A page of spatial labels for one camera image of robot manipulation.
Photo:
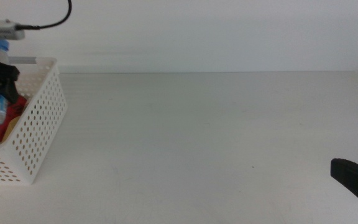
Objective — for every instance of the white perforated plastic basket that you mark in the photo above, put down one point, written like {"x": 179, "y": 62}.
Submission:
{"x": 39, "y": 124}

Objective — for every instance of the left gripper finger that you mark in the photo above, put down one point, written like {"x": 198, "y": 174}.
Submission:
{"x": 11, "y": 91}

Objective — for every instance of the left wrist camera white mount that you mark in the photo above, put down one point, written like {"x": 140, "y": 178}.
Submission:
{"x": 2, "y": 31}

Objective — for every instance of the yellow tea bottle green label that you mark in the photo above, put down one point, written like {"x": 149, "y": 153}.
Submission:
{"x": 11, "y": 130}

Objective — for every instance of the red soda can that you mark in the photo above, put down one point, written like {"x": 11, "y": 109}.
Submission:
{"x": 14, "y": 110}

